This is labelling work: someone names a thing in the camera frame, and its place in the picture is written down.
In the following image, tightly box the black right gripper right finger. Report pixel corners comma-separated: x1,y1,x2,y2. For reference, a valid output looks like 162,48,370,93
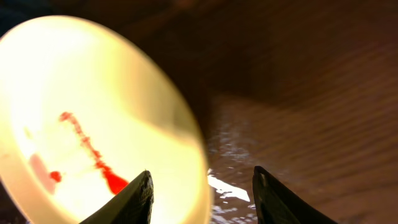
252,166,337,224

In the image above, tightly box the yellow plate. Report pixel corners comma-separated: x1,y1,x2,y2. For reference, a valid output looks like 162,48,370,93
1,16,213,223

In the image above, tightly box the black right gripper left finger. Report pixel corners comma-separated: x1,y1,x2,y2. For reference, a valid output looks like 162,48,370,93
80,170,154,224

